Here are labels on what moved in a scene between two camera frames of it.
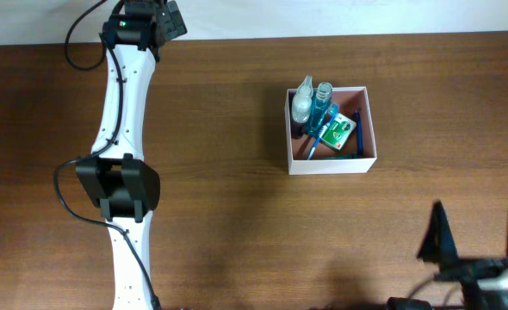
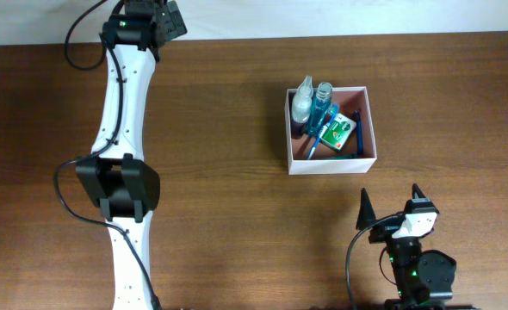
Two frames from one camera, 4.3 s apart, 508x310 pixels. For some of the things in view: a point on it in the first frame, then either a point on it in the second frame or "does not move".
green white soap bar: x=338 y=131 does not move
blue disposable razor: x=359 y=133 does not move
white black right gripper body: x=476 y=268 -> x=383 y=232
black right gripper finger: x=438 y=244 -> x=366 y=213
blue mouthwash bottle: x=320 y=108 does not move
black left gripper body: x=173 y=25 does not move
